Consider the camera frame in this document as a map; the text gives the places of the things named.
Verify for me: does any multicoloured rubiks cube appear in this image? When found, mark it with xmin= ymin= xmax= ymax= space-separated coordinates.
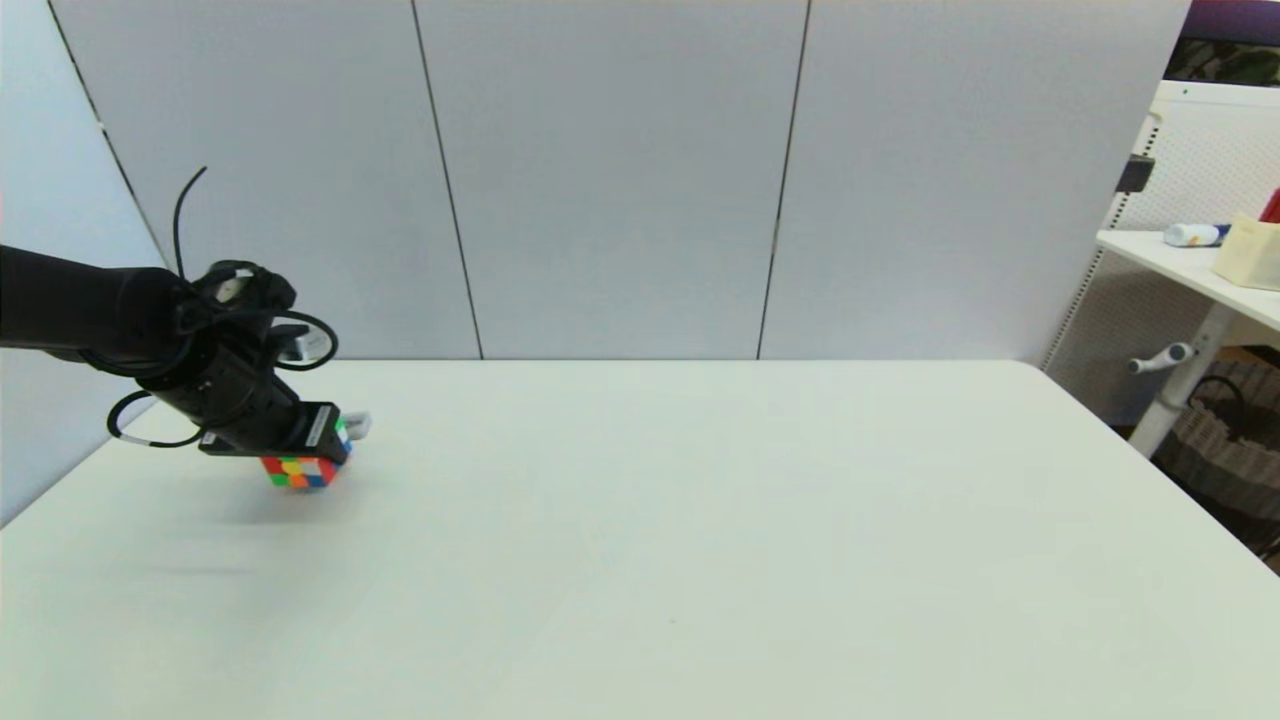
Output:
xmin=261 ymin=418 xmax=353 ymax=490

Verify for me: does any white side desk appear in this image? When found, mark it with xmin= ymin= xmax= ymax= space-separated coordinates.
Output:
xmin=1095 ymin=229 xmax=1280 ymax=459

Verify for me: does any woven basket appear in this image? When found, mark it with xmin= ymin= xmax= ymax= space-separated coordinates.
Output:
xmin=1150 ymin=372 xmax=1280 ymax=523

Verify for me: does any white pegboard panel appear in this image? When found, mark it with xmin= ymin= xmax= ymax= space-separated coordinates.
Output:
xmin=1040 ymin=80 xmax=1280 ymax=426

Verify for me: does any cream storage box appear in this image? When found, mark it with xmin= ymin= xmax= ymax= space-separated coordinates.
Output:
xmin=1212 ymin=212 xmax=1280 ymax=291

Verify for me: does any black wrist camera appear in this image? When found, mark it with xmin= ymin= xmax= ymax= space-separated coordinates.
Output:
xmin=195 ymin=260 xmax=338 ymax=371

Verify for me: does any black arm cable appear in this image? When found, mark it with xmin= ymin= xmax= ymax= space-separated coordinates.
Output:
xmin=105 ymin=165 xmax=341 ymax=449

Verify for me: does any grey desk crank handle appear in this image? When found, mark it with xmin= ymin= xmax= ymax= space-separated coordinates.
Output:
xmin=1127 ymin=342 xmax=1196 ymax=376

